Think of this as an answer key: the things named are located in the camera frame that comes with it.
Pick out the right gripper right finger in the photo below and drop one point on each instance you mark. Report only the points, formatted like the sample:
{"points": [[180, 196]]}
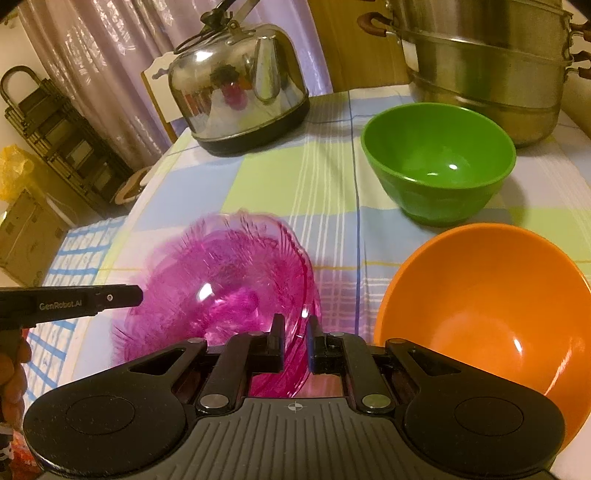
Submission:
{"points": [[349, 357]]}

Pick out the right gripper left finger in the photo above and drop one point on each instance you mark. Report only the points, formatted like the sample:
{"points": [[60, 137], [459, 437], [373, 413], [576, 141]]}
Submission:
{"points": [[244, 356]]}

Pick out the pink glass plate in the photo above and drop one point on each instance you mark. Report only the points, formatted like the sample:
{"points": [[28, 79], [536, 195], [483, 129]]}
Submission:
{"points": [[225, 274]]}

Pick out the orange plastic bowl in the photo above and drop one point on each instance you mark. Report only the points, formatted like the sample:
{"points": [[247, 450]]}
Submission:
{"points": [[489, 318]]}

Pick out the green plastic bowl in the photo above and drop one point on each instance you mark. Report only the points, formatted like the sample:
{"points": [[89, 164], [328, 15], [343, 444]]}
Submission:
{"points": [[440, 163]]}

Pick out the person's left hand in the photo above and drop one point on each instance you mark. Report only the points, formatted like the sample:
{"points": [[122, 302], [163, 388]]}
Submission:
{"points": [[14, 384]]}

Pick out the cardboard box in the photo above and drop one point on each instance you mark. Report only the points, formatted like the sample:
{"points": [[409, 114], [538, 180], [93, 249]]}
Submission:
{"points": [[31, 235]]}

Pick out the blue checked cloth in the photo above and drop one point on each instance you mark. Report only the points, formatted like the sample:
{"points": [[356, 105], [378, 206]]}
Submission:
{"points": [[76, 263]]}

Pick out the yellow plastic bag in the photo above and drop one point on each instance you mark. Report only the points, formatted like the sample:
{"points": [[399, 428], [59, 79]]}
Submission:
{"points": [[16, 167]]}

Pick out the beige floor basin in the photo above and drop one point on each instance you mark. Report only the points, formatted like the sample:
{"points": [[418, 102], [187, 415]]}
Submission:
{"points": [[131, 189]]}

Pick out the black folding ladder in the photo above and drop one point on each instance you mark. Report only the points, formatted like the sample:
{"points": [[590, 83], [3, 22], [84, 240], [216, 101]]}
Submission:
{"points": [[50, 124]]}

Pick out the checkered tablecloth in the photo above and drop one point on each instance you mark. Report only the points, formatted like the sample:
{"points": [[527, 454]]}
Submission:
{"points": [[319, 181]]}

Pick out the lilac curtain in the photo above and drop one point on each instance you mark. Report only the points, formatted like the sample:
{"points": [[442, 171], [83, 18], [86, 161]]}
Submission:
{"points": [[96, 51]]}

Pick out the stainless steel kettle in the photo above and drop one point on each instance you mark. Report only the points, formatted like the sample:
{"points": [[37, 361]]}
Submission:
{"points": [[237, 87]]}

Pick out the white wooden chair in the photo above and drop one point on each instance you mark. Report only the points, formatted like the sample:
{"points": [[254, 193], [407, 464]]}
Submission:
{"points": [[155, 81]]}

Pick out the stainless steel steamer pot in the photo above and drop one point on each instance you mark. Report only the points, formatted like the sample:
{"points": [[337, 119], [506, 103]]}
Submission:
{"points": [[507, 60]]}

